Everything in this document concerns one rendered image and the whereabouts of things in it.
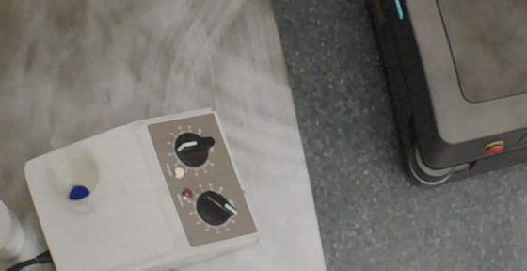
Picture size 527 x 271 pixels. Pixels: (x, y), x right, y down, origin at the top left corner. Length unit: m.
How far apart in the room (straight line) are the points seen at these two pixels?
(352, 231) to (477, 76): 0.42
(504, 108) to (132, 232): 0.71
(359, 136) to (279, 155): 0.79
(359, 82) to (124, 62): 0.83
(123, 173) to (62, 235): 0.09
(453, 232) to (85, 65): 0.90
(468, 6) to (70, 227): 0.78
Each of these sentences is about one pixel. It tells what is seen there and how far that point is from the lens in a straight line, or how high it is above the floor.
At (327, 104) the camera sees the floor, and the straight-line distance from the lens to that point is 1.90.
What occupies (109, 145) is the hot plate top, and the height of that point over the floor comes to 0.84.
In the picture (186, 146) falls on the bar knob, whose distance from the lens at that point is 1.03.
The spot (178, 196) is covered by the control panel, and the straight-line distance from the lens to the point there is 1.03.
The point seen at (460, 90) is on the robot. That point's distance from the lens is 1.55.
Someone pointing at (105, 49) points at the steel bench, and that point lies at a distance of 1.14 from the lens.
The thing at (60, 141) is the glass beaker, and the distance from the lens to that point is 0.96.
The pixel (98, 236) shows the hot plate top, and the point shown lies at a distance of 1.01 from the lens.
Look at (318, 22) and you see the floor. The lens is 1.94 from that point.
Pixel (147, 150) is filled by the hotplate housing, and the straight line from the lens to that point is 1.04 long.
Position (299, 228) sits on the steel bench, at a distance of 1.09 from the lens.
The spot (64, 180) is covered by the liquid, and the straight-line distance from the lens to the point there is 1.00.
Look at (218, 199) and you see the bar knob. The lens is 1.03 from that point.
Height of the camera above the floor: 1.82
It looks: 75 degrees down
